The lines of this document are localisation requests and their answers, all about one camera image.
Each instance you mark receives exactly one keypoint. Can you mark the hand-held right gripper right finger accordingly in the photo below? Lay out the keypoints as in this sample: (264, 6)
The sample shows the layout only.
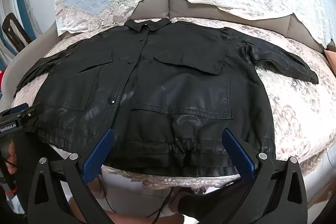
(237, 155)

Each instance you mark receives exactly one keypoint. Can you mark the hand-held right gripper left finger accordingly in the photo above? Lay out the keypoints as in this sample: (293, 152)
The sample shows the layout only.
(98, 153)

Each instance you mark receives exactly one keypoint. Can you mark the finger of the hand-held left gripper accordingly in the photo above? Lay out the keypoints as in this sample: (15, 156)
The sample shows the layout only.
(34, 110)
(21, 106)

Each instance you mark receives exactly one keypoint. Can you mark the black leather jacket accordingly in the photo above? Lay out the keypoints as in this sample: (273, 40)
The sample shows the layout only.
(162, 87)

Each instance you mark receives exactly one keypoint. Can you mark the person's left hand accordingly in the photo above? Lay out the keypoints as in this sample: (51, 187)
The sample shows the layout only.
(11, 158)

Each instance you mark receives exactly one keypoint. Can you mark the red object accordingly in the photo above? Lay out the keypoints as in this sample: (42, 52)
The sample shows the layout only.
(2, 79)

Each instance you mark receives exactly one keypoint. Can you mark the beige floral quilted sofa cover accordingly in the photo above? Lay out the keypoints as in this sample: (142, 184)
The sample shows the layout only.
(288, 108)

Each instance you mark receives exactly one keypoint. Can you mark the beige sofa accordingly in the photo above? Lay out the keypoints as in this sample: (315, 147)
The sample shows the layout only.
(155, 7)

